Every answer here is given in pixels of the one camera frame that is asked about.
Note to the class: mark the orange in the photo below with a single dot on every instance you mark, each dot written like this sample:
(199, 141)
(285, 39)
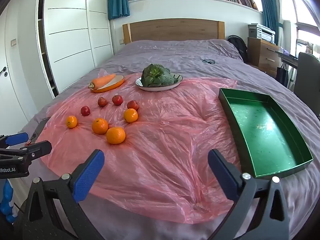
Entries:
(115, 135)
(100, 126)
(130, 115)
(71, 122)

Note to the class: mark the orange oval dish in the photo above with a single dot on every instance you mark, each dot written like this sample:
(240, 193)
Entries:
(113, 86)

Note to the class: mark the black phone with red case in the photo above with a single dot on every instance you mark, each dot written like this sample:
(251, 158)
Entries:
(40, 128)

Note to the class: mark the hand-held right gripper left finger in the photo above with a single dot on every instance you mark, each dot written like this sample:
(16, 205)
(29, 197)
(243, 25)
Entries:
(88, 173)

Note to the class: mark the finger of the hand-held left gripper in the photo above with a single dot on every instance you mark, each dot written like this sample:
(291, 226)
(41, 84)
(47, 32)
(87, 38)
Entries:
(16, 138)
(37, 148)

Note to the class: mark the person's left hand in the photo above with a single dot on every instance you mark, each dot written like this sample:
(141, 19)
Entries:
(6, 201)

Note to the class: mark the grey chair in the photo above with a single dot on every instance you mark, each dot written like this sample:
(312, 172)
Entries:
(307, 75)

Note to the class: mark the pink plastic sheet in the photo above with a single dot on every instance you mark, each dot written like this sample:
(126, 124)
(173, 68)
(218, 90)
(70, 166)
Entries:
(162, 142)

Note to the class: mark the wall light switch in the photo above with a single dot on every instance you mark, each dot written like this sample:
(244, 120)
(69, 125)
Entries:
(13, 42)

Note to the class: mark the white printer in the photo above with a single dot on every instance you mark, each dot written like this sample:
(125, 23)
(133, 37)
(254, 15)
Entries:
(262, 32)

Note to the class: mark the wooden dresser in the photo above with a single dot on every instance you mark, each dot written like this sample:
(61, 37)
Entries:
(262, 55)

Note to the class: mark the white wardrobe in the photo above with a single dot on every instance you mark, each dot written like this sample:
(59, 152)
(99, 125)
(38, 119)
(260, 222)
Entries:
(67, 17)

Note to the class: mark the black bag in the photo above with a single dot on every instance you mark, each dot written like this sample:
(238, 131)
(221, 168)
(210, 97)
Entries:
(282, 75)

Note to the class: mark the white round plate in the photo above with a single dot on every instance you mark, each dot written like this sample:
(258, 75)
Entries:
(155, 89)

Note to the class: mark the green rectangular tray box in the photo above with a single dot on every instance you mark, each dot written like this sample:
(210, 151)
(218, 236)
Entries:
(262, 130)

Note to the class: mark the black backpack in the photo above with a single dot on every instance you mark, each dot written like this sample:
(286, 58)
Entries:
(238, 47)

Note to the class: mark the wooden headboard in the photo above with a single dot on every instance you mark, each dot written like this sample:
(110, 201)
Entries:
(175, 30)

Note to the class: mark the green leafy vegetable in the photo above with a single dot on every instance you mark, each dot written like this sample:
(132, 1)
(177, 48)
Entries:
(155, 76)

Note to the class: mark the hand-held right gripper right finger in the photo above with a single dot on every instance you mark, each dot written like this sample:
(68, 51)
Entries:
(223, 175)

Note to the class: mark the carrot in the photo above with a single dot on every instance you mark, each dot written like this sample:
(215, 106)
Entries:
(103, 80)

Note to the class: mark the white door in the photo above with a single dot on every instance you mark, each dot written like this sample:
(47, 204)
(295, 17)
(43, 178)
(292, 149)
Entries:
(15, 85)

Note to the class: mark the desk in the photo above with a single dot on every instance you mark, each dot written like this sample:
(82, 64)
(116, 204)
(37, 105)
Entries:
(287, 57)

